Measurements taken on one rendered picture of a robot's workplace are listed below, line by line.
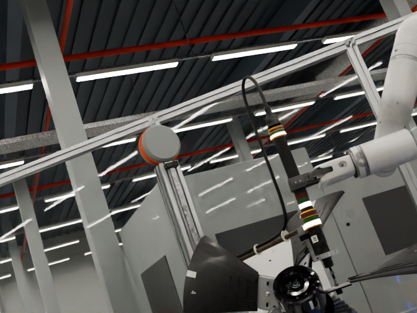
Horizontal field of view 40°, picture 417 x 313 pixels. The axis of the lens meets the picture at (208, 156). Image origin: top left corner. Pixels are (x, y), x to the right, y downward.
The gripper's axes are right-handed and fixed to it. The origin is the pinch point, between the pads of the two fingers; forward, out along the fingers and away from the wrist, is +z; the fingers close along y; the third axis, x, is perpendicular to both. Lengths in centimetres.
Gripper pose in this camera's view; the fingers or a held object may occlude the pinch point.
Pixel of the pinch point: (296, 184)
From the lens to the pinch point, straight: 153.0
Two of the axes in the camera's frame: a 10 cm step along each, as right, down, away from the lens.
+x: -3.1, -9.2, 2.5
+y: 1.7, 2.0, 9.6
